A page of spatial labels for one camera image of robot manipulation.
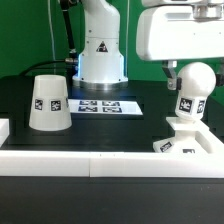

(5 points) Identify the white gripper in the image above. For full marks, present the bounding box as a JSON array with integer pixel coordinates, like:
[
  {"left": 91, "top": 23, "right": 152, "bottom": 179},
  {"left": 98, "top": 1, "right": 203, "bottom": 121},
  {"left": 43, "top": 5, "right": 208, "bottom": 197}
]
[{"left": 136, "top": 6, "right": 224, "bottom": 90}]

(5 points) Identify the white lamp bulb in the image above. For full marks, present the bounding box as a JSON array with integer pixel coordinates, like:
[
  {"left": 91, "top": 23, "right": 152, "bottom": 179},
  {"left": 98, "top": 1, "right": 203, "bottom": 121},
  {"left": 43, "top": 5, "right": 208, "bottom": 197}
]
[{"left": 175, "top": 62, "right": 216, "bottom": 121}]

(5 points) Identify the white lamp base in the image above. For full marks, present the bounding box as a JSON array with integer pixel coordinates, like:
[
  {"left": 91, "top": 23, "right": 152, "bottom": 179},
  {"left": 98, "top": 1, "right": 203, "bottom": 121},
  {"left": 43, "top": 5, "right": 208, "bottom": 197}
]
[{"left": 153, "top": 117, "right": 209, "bottom": 154}]

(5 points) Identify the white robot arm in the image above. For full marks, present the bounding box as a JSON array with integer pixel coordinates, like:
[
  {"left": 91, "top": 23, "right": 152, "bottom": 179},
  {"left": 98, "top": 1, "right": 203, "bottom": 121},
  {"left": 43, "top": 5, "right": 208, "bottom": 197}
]
[{"left": 73, "top": 0, "right": 224, "bottom": 90}]

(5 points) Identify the white lamp shade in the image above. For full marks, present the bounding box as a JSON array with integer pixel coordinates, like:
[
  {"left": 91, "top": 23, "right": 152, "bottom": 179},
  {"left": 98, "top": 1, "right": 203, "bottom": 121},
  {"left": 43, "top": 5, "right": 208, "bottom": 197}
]
[{"left": 29, "top": 75, "right": 72, "bottom": 131}]

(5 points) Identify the white right fence bar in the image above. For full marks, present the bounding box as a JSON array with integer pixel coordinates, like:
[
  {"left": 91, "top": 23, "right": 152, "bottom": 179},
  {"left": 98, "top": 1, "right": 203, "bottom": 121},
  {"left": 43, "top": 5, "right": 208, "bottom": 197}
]
[{"left": 194, "top": 122, "right": 224, "bottom": 154}]

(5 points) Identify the white fence bar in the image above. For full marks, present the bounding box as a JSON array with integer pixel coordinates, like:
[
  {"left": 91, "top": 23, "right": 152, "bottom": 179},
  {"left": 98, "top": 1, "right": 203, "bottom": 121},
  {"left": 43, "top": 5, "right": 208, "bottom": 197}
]
[
  {"left": 0, "top": 119, "right": 9, "bottom": 147},
  {"left": 0, "top": 150, "right": 224, "bottom": 178},
  {"left": 194, "top": 122, "right": 224, "bottom": 154}
]

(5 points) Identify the white marker sheet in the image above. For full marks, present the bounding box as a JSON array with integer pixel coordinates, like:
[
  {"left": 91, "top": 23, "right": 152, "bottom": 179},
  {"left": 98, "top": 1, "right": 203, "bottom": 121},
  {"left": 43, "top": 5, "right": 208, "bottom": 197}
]
[{"left": 68, "top": 99, "right": 142, "bottom": 115}]

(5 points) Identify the white left fence bar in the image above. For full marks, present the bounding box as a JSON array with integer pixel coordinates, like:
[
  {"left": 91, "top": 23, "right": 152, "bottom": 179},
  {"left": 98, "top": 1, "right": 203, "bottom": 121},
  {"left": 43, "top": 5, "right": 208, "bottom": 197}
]
[{"left": 0, "top": 119, "right": 9, "bottom": 147}]

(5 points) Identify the white front fence bar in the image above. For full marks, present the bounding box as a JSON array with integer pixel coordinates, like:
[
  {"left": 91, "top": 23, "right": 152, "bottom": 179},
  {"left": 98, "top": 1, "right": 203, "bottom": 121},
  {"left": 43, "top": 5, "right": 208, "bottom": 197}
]
[{"left": 0, "top": 150, "right": 224, "bottom": 178}]

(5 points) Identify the black cable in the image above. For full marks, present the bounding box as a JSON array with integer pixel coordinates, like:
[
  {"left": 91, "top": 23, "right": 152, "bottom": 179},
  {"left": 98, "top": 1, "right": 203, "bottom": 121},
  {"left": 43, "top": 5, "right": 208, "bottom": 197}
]
[{"left": 19, "top": 0, "right": 80, "bottom": 77}]

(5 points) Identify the white thin cable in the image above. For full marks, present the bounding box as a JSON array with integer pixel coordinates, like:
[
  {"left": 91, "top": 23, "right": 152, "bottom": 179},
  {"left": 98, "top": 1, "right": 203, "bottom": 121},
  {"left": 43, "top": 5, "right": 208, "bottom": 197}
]
[{"left": 47, "top": 0, "right": 57, "bottom": 61}]

